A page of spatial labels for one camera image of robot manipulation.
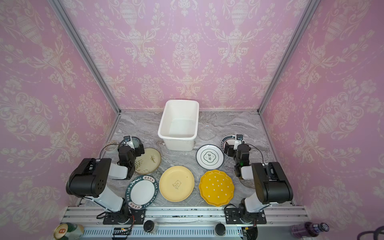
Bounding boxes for green can bottle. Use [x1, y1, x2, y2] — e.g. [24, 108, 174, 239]
[54, 223, 85, 240]

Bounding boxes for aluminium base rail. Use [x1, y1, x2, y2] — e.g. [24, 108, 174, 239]
[61, 205, 309, 240]

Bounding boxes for green rim white plate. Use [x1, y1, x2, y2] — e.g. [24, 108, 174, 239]
[125, 175, 159, 210]

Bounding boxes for cream plate bamboo pattern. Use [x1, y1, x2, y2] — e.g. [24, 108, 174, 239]
[135, 148, 162, 175]

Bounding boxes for yellow polka dot plate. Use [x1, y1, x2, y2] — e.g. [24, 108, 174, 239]
[199, 170, 235, 207]

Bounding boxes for clear glass plate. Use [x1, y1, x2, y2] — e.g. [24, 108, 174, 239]
[240, 178, 255, 189]

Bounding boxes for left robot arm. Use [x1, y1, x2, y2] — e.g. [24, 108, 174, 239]
[66, 136, 145, 226]

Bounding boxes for teal patterned small plate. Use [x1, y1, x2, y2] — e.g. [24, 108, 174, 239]
[131, 137, 142, 149]

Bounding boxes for small green rim plate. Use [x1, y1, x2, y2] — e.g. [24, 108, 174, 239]
[220, 135, 236, 155]

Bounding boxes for black knob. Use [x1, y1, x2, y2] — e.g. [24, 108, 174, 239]
[214, 223, 226, 237]
[143, 220, 156, 233]

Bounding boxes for white plastic bin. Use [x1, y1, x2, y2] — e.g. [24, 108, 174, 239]
[158, 100, 200, 152]

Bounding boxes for pale yellow bear plate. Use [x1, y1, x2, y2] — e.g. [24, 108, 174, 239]
[159, 166, 195, 202]

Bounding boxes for purple water bottle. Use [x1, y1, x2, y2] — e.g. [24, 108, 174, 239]
[291, 222, 330, 239]

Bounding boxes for white plate black pattern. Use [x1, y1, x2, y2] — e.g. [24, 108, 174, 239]
[196, 144, 224, 170]

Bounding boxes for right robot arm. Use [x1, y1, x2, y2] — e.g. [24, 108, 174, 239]
[221, 135, 294, 224]

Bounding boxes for right black knob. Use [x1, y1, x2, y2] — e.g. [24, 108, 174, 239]
[214, 223, 226, 237]

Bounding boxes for left black knob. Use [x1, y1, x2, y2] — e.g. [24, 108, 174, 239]
[143, 220, 156, 233]

